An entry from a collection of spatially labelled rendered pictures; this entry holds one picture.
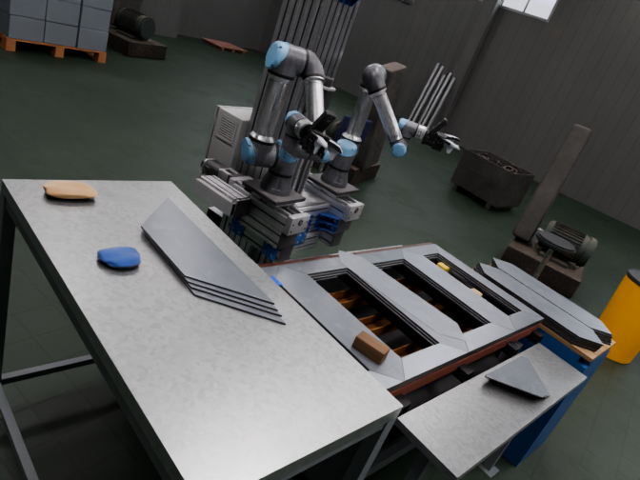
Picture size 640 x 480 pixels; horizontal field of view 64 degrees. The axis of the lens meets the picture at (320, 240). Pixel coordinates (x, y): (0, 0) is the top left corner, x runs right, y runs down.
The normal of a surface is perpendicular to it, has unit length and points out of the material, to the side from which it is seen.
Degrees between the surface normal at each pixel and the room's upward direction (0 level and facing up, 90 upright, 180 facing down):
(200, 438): 0
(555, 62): 90
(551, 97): 90
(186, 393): 0
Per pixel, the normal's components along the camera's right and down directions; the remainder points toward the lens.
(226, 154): -0.58, 0.16
